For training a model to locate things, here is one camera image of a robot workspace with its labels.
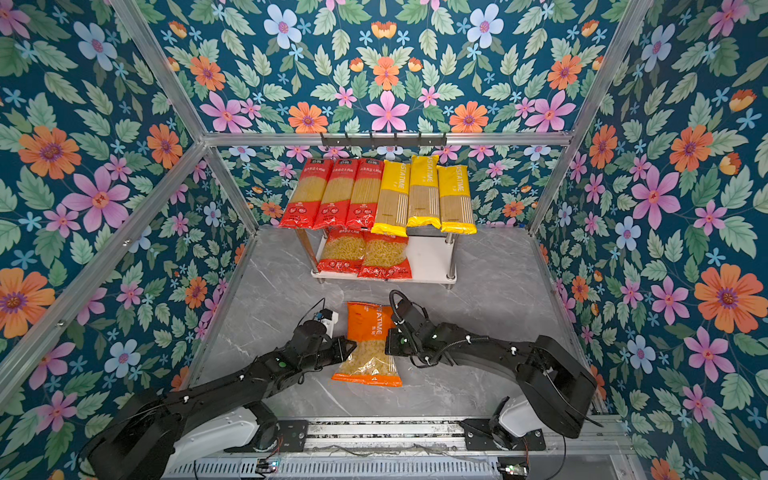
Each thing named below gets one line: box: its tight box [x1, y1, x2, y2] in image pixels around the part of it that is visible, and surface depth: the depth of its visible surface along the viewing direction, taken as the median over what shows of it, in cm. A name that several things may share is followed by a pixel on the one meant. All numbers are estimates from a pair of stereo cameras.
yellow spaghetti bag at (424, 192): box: [406, 155, 441, 230], surface depth 79 cm
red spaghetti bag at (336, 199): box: [313, 159, 358, 230], surface depth 78 cm
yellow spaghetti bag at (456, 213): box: [436, 165, 478, 235], surface depth 77 cm
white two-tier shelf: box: [295, 227, 458, 289], surface depth 102 cm
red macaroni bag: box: [358, 231, 413, 279], surface depth 100 cm
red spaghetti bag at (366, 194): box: [346, 159, 384, 231], surface depth 78 cm
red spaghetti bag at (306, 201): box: [279, 158, 334, 230], surface depth 78 cm
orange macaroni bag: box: [332, 302, 403, 387], surface depth 84 cm
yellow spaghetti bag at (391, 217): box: [372, 159, 411, 237], surface depth 78 cm
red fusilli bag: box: [317, 227, 365, 275], surface depth 100 cm
